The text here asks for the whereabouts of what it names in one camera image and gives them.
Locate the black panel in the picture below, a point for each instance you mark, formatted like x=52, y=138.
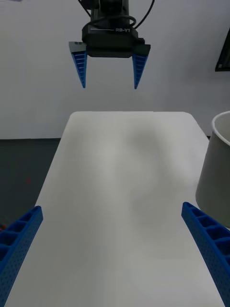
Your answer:
x=225, y=57

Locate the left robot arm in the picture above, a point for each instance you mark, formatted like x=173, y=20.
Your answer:
x=110, y=9

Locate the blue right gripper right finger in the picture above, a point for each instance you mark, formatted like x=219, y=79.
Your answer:
x=210, y=251

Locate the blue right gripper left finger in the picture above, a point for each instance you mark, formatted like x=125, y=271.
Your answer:
x=21, y=247

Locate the grey waste bin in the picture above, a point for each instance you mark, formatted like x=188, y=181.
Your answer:
x=215, y=172

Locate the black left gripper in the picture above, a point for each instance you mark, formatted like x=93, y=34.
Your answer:
x=110, y=45

